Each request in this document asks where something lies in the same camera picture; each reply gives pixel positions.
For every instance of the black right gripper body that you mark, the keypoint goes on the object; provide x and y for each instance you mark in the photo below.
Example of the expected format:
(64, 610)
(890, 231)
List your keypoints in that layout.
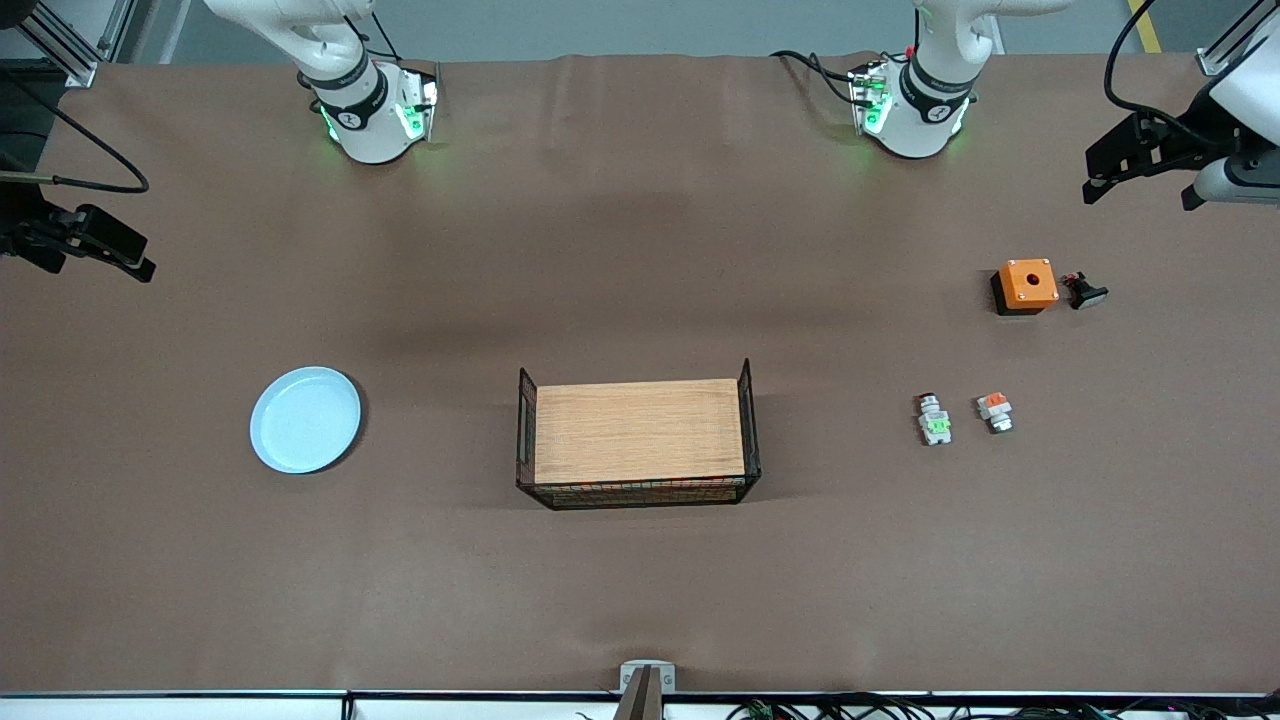
(22, 222)

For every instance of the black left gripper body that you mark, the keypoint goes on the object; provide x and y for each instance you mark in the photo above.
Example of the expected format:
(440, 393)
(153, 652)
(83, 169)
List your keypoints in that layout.
(1189, 134)

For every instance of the light blue round plate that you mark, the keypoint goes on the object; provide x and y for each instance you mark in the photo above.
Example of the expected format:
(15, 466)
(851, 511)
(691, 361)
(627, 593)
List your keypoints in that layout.
(305, 420)

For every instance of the push button switch green block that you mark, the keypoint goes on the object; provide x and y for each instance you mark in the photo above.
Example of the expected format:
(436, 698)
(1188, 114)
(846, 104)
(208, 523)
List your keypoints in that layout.
(936, 425)

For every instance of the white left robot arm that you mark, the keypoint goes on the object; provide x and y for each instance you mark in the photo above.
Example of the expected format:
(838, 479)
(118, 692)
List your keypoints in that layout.
(925, 125)

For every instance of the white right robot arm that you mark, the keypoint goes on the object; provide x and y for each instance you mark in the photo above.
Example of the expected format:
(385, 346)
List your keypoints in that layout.
(370, 130)

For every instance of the black push button head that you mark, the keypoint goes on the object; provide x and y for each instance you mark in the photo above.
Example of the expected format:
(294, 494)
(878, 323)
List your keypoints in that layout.
(1085, 295)

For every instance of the brown table cover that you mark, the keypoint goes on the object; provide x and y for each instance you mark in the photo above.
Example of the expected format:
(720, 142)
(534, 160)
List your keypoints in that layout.
(640, 250)

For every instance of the wooden board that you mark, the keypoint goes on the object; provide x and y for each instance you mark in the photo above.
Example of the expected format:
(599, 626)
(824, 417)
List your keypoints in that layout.
(640, 430)

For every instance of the silver aluminium frame profile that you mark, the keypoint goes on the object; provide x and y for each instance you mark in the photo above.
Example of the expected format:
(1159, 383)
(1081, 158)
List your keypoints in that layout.
(70, 60)
(1215, 60)

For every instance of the orange button enclosure box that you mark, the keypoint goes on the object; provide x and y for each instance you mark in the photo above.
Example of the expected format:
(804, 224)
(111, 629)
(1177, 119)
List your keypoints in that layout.
(1020, 290)

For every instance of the push button switch orange block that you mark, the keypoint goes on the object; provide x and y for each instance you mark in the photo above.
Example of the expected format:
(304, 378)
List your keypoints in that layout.
(995, 410)

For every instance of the white table edge rail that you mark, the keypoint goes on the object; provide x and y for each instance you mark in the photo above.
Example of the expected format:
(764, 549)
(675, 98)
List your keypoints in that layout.
(200, 708)

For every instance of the gray camera mount bracket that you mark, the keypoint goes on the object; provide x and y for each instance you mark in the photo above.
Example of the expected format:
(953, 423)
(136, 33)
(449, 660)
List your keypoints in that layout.
(648, 700)

